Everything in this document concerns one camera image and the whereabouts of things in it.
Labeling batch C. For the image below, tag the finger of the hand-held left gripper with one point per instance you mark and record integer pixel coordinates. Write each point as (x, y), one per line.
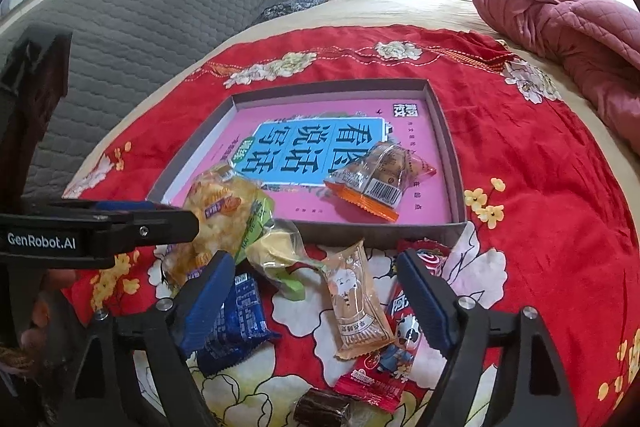
(125, 206)
(155, 229)

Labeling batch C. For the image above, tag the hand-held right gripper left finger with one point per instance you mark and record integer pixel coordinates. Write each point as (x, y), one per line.
(212, 302)

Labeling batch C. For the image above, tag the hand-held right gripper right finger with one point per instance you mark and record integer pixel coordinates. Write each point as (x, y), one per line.
(425, 302)

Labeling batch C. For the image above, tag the red cartoon candy packet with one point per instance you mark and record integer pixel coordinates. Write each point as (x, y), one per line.
(395, 357)

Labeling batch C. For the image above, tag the beige cartoon snack packet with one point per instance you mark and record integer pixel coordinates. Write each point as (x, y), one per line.
(355, 302)

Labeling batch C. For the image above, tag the grey cardboard box tray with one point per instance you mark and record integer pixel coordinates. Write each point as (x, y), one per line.
(400, 234)

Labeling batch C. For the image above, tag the yellow rice cracker packet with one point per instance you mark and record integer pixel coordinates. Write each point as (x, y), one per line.
(225, 207)

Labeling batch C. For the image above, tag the green and yellow snack packet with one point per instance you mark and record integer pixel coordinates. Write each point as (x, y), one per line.
(280, 252)

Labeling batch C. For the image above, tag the dark chocolate bar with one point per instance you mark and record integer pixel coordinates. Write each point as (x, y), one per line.
(320, 407)

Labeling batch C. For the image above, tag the person's left hand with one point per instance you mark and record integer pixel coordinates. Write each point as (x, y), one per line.
(60, 279)

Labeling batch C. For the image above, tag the blue cookie packet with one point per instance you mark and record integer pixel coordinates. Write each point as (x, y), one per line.
(245, 312)

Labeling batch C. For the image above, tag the red floral cloth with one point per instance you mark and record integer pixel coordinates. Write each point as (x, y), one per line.
(525, 232)

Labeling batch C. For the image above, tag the clear orange-edged snack packet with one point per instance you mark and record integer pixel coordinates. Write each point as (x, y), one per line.
(385, 177)

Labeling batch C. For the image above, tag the pink book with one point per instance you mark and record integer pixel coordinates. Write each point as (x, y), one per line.
(310, 112)

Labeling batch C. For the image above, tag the dark patterned cloth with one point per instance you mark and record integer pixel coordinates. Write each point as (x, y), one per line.
(295, 7)

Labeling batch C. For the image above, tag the pink quilt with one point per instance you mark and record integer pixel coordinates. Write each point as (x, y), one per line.
(550, 22)

